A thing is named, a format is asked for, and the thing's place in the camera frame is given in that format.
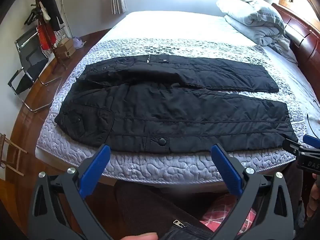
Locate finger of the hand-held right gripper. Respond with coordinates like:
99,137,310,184
282,138,304,159
303,134,320,153

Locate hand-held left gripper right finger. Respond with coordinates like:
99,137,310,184
211,144,297,240

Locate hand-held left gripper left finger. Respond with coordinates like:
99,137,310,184
29,144,112,240

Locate black quilted pants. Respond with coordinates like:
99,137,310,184
54,55,299,154

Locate person's right hand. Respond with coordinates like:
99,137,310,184
309,176,320,212

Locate person's left hand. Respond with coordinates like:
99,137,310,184
117,232,158,240

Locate person's pink plaid trousers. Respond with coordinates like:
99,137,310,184
199,194,257,233

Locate bed with grey quilted cover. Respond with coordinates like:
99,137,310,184
36,10,320,183

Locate person's dark brown clothing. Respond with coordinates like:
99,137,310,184
114,181,200,240

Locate person's black zipped jacket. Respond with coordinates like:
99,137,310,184
160,219,216,240

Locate wooden folding stool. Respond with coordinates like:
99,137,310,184
0,132,28,177

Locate wooden headboard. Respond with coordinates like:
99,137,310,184
271,2,320,80

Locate wooden coat rack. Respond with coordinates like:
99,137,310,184
29,0,68,71

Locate black chrome chair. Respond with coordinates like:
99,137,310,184
7,30,62,112

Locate cardboard box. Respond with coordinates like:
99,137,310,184
55,38,75,60

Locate striped white bag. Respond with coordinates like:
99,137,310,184
54,27,67,46

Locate red bag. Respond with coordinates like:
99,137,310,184
37,22,57,51

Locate folded grey duvet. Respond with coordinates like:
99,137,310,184
216,0,298,63

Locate white pole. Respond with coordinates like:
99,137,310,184
59,0,73,40

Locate black clothes hangers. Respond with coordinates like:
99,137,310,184
24,7,42,26

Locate black garment on rack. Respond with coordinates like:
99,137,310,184
37,0,64,32

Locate black cable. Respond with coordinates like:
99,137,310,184
306,114,320,137

